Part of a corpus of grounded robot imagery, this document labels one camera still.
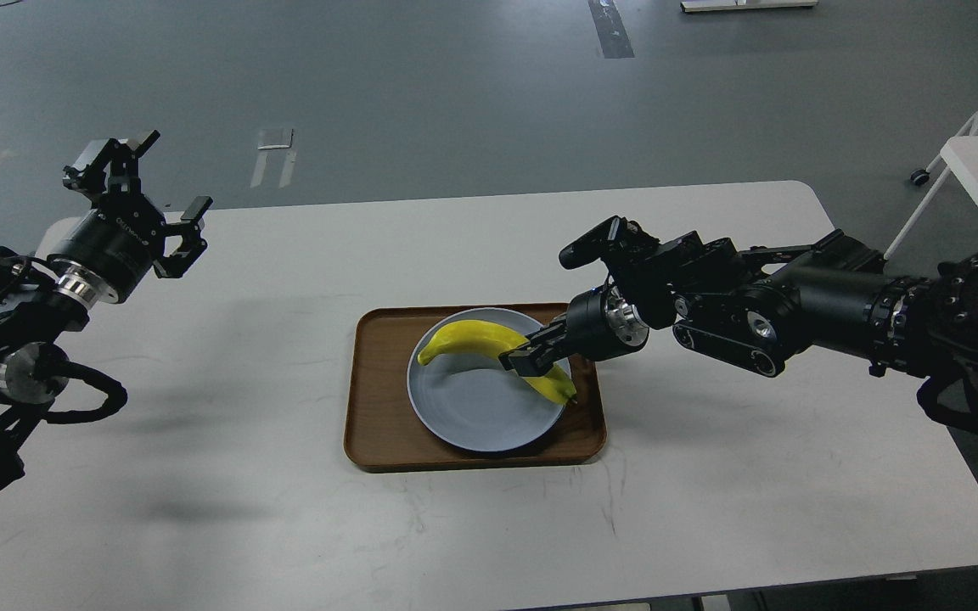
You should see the light blue plate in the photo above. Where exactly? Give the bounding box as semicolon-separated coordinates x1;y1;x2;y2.
405;308;565;452

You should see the yellow banana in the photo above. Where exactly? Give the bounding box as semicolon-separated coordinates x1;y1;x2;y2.
416;318;578;406

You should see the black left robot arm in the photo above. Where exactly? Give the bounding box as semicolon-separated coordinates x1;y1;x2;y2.
0;131;212;491

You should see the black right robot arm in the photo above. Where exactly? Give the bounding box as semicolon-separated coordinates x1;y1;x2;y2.
499;216;978;434

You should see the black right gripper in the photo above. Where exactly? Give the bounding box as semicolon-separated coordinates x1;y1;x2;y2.
499;287;651;378

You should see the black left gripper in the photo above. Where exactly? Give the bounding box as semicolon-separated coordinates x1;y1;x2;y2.
48;129;213;303

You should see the brown wooden tray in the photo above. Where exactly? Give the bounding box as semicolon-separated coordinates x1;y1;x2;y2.
343;303;608;473

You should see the white board on floor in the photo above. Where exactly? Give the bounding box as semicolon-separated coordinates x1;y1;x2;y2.
680;0;819;13

